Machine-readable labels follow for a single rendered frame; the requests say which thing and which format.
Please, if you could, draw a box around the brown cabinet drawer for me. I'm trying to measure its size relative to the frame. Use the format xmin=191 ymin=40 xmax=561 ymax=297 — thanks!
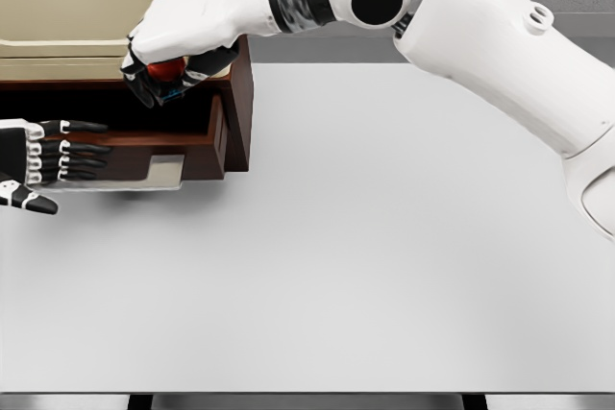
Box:
xmin=0 ymin=92 xmax=230 ymax=193

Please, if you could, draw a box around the red button switch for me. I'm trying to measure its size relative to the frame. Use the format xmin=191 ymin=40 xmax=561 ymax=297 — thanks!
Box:
xmin=145 ymin=59 xmax=188 ymax=106

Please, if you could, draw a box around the cream and brown cabinet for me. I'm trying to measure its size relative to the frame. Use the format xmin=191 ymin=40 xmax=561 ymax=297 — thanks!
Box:
xmin=0 ymin=0 xmax=255 ymax=174

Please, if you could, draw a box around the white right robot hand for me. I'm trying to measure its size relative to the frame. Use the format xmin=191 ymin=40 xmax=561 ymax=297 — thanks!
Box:
xmin=119 ymin=0 xmax=242 ymax=109

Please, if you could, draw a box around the black-and-white left robot hand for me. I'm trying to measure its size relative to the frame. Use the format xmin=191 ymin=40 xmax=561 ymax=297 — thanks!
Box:
xmin=0 ymin=118 xmax=113 ymax=216

